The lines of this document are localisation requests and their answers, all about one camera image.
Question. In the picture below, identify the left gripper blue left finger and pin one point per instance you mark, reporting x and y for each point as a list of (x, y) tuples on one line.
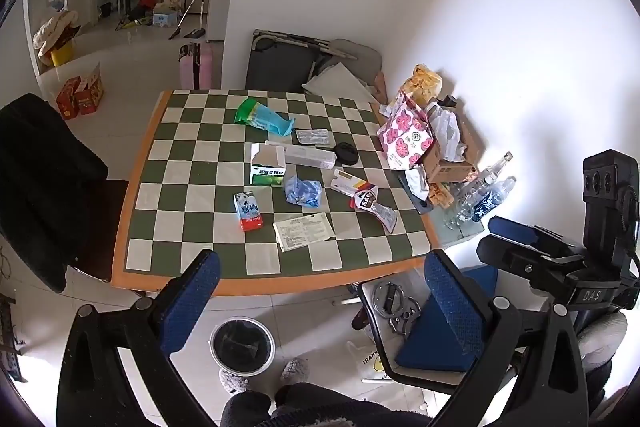
[(184, 298)]

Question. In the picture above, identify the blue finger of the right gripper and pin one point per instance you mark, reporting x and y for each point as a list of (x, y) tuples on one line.
[(523, 260), (516, 231)]

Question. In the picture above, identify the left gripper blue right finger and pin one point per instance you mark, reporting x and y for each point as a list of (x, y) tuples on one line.
[(451, 293)]

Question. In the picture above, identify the white medicine instruction leaflet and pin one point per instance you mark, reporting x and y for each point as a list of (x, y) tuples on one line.
[(303, 231)]

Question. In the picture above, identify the green white medicine box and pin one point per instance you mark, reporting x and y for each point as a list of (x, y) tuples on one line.
[(267, 164)]

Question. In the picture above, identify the white round trash bin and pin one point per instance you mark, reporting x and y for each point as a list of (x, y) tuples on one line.
[(242, 346)]

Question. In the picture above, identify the blue seat chair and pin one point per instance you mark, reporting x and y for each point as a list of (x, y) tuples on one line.
[(416, 345)]

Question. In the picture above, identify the clear plastic bottle blue label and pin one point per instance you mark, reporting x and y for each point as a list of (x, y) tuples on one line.
[(480, 205)]

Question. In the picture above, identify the clear glass bottle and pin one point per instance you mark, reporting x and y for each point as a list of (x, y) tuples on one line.
[(473, 191)]

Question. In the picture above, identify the left grey slipper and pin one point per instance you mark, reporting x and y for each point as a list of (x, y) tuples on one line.
[(232, 383)]

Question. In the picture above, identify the grey slipper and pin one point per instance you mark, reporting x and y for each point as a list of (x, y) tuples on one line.
[(232, 383), (296, 371)]

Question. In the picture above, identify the brown cardboard box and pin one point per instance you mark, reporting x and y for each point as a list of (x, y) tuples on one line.
[(437, 170)]

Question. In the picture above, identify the white smiley plastic bag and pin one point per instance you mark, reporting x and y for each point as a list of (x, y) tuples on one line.
[(368, 362)]

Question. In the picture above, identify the right grey slipper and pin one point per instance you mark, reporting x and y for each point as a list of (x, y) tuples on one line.
[(296, 371)]

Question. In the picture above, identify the person's dark trouser legs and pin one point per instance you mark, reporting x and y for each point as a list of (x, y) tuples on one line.
[(306, 404)]

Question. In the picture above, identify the red white snack wrapper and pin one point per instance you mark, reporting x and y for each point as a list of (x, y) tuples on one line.
[(367, 201)]

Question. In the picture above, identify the pink floral paper bag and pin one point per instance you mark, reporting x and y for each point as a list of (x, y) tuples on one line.
[(405, 136)]

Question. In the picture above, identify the black cloth covered chair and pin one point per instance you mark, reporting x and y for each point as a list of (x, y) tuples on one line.
[(59, 207)]

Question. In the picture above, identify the white orange medicine box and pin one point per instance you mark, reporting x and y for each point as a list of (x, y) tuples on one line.
[(347, 184)]

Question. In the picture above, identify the yellow orange snack bag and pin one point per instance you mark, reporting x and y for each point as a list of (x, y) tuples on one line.
[(423, 85)]

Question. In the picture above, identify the crumpled blue plastic wrapper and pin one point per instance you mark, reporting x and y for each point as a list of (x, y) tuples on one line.
[(303, 193)]

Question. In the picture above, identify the black round lid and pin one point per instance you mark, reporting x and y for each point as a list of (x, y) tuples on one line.
[(346, 154)]

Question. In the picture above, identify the long white medicine box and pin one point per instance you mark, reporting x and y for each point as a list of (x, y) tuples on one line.
[(307, 156)]

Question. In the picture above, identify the green blue snack bag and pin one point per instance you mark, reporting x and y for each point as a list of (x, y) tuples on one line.
[(259, 116)]

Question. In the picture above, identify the silver blister pack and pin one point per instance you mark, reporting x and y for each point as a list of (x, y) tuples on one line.
[(314, 137)]

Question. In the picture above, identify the red orange cardboard boxes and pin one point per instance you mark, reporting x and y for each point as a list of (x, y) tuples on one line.
[(81, 95)]

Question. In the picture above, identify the pink suitcase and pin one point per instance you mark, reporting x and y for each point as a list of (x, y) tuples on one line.
[(196, 64)]

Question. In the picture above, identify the folded dark camp bed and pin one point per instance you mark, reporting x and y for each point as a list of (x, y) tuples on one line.
[(284, 62)]

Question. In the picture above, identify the yellow bucket with clothes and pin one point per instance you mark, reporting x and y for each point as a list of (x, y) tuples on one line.
[(54, 40)]

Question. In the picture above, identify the broom with long handle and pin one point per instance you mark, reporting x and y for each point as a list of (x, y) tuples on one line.
[(195, 33)]

